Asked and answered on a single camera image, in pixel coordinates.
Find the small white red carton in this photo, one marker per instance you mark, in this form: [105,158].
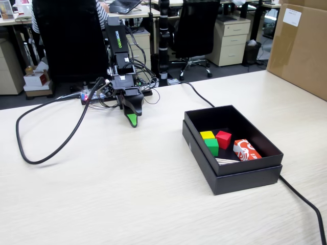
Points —
[34,79]

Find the black pole with white bands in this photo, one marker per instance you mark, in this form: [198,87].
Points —
[163,46]

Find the flat white brown carton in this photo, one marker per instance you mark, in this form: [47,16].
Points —
[38,90]

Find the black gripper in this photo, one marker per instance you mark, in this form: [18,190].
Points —
[125,83]

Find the picture frame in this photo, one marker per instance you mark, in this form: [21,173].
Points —
[6,10]

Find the yellow cube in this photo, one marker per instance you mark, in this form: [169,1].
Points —
[207,134]

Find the green cube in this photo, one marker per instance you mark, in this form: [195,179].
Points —
[212,147]

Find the red white patterned box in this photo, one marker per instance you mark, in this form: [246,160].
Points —
[246,150]

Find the beige side cabinet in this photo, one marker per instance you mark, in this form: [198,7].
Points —
[10,71]

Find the controller board with red light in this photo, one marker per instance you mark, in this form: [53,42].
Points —
[85,97]

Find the red cube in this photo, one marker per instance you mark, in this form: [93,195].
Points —
[224,140]

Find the beige drawer cabinet with lock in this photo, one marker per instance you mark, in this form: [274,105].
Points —
[230,43]

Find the person in striped shirt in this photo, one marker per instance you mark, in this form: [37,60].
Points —
[101,12]

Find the large cardboard box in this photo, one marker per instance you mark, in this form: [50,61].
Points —
[299,56]

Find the bare camera circuit board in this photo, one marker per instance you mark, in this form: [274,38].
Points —
[106,89]

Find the striped silver flat item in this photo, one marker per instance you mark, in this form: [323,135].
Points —
[226,161]

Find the black office chair chrome base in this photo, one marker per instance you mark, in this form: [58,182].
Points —
[195,30]

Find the black laptop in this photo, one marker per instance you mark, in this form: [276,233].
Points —
[124,5]

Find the black trash bin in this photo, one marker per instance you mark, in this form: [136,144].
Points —
[251,53]

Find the white shipping label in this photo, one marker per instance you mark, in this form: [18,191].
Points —
[292,17]

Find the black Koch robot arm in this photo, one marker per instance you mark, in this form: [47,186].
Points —
[117,38]

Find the large black mesh office chair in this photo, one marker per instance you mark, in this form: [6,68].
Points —
[71,40]

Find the black open box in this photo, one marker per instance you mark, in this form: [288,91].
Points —
[245,182]

